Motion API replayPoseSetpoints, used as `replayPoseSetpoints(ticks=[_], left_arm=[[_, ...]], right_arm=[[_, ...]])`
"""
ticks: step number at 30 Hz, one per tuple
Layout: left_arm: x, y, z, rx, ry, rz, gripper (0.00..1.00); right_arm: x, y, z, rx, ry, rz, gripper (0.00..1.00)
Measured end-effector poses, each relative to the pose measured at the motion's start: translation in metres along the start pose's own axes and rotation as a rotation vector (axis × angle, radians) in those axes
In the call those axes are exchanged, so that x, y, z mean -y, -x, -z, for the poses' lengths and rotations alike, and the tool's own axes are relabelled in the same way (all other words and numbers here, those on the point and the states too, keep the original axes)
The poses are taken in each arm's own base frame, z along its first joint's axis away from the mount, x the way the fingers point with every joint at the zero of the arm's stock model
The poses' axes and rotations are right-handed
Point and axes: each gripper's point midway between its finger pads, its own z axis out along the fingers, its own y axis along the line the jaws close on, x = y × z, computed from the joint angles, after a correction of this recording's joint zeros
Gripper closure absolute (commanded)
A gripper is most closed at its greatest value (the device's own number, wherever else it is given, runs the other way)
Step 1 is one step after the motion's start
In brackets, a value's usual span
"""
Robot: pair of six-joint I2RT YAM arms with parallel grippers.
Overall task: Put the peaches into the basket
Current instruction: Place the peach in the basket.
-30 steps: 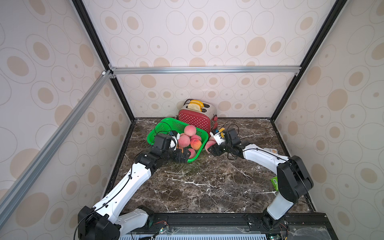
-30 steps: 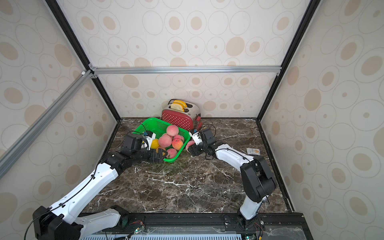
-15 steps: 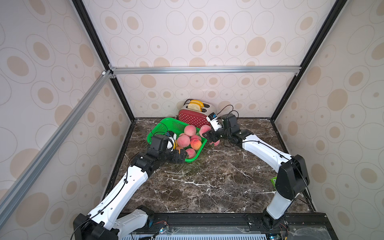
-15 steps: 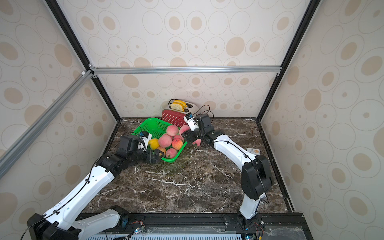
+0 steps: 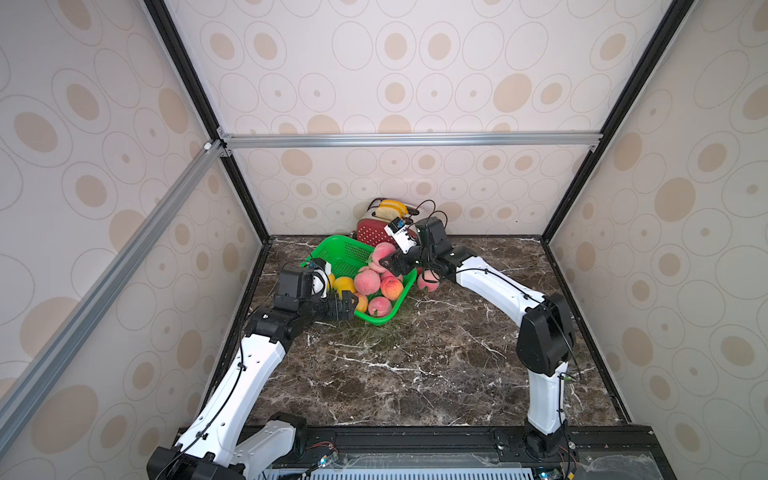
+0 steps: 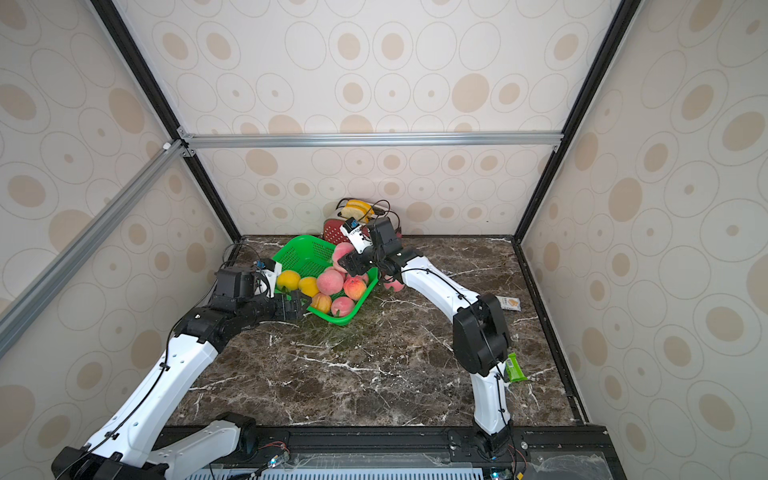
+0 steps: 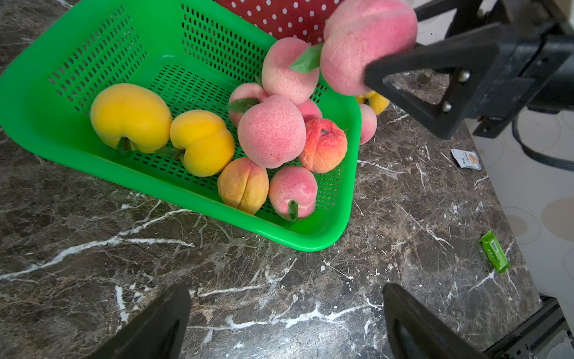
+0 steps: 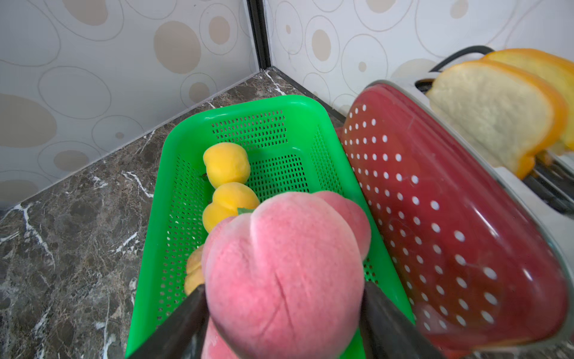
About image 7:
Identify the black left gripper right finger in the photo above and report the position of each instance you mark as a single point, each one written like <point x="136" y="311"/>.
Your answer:
<point x="414" y="332"/>

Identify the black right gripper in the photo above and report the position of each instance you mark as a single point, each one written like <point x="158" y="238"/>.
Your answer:
<point x="490" y="66"/>

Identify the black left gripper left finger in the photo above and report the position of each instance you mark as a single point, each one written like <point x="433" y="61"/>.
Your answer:
<point x="157" y="332"/>

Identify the pink peach cluster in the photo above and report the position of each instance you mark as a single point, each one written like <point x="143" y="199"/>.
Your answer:
<point x="279" y="79"/>
<point x="356" y="34"/>
<point x="309" y="111"/>
<point x="369" y="123"/>

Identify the orange pink peach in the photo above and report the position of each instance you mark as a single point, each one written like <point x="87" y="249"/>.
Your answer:
<point x="244" y="185"/>

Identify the red orange peach with leaf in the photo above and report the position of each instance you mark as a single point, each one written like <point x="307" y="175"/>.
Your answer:
<point x="325" y="148"/>

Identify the yellow peach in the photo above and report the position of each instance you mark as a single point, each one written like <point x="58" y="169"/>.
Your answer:
<point x="127" y="111"/>
<point x="207" y="143"/>
<point x="376" y="101"/>

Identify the pink peach front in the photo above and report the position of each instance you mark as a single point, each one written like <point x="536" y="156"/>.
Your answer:
<point x="243" y="98"/>

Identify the green plastic basket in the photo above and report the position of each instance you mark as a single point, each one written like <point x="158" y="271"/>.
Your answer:
<point x="193" y="54"/>

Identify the green object under right arm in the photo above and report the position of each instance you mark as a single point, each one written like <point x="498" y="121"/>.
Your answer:
<point x="494" y="252"/>

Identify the white drycake snack packet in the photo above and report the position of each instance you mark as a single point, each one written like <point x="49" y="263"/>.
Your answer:
<point x="466" y="159"/>

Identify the yellow peach by toaster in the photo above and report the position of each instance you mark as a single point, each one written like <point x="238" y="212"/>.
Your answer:
<point x="376" y="101"/>

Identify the red polka dot toaster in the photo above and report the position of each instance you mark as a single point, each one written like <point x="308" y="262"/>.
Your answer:
<point x="302" y="19"/>

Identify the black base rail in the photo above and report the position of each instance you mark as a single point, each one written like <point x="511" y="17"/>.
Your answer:
<point x="546" y="334"/>

